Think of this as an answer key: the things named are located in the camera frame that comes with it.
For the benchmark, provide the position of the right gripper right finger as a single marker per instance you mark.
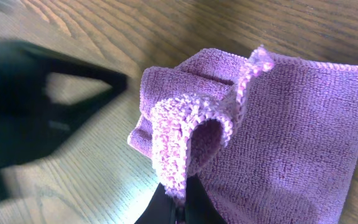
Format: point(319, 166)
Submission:
point(198, 207)

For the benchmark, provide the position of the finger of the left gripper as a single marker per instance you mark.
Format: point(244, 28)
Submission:
point(85, 105)
point(82, 68)

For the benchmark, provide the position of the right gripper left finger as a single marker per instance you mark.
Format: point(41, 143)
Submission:
point(160, 210)

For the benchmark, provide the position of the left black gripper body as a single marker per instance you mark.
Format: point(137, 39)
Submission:
point(31, 125)

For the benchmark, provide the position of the purple microfiber cloth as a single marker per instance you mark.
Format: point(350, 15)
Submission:
point(273, 139)

